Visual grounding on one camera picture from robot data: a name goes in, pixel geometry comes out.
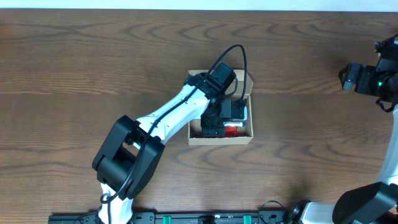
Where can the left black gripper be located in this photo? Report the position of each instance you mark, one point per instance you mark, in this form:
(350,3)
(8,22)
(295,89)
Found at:
(212,125)

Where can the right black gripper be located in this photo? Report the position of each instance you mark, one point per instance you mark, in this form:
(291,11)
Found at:
(364,86)

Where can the red utility knife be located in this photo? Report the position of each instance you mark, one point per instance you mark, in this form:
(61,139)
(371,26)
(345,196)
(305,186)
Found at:
(227,135)

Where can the brown cardboard box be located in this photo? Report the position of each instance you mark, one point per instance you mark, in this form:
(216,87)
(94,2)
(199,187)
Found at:
(245,134)

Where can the blue marker pen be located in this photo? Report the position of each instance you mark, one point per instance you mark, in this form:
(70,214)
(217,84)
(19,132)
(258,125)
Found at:
(237,124)

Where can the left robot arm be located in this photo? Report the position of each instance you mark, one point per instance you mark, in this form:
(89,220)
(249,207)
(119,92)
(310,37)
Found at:
(128,157)

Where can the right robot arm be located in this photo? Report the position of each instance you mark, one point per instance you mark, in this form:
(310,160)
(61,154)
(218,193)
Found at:
(371,203)

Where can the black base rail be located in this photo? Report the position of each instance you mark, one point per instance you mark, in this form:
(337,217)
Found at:
(270,212)

